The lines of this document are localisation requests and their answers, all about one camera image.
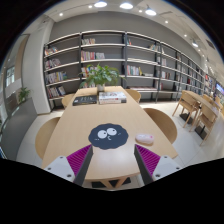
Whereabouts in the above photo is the wooden chair front right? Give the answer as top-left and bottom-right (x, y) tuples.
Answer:
(143, 108), (177, 144)

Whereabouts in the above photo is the wooden chair area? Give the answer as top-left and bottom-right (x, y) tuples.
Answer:
(178, 90), (200, 125)
(195, 105), (218, 141)

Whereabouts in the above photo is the wooden table at right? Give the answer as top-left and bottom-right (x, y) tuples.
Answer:
(181, 89), (221, 141)

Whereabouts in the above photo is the dark round cartoon mouse pad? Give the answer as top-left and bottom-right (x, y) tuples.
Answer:
(88, 123), (129, 150)

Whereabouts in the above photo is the long wooden table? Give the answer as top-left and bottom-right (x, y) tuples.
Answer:
(42, 97), (177, 189)

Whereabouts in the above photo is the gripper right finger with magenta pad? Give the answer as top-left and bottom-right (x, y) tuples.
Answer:
(134, 145), (182, 185)

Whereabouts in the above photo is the wooden chair back left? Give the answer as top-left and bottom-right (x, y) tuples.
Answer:
(62, 94), (73, 108)

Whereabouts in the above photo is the wooden chair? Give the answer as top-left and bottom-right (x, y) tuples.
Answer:
(126, 89), (141, 103)
(62, 94), (73, 108)
(143, 108), (177, 144)
(35, 117), (60, 158)

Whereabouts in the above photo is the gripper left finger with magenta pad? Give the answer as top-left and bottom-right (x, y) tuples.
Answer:
(45, 145), (93, 186)

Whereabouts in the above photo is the wooden chair right area near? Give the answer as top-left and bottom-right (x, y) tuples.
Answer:
(195, 105), (218, 141)

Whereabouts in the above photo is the wooden chair front left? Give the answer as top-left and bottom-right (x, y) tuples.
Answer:
(35, 117), (60, 158)

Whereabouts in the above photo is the green potted plant on table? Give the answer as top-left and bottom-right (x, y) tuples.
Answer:
(79, 64), (120, 92)

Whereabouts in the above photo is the potted plant at left wall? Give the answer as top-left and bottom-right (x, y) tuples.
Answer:
(18, 87), (30, 104)

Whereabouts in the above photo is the black book on table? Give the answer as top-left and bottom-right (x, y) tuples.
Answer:
(73, 95), (97, 106)

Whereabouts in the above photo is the large grey wall bookshelf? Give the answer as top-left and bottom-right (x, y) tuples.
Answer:
(43, 30), (216, 109)

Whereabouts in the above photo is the white computer mouse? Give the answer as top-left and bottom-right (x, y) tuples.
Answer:
(135, 134), (154, 145)

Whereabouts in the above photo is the wooden chair back right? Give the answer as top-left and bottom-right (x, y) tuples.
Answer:
(126, 89), (141, 103)

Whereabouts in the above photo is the wooden chair right area far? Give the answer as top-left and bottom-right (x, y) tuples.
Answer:
(178, 90), (200, 125)

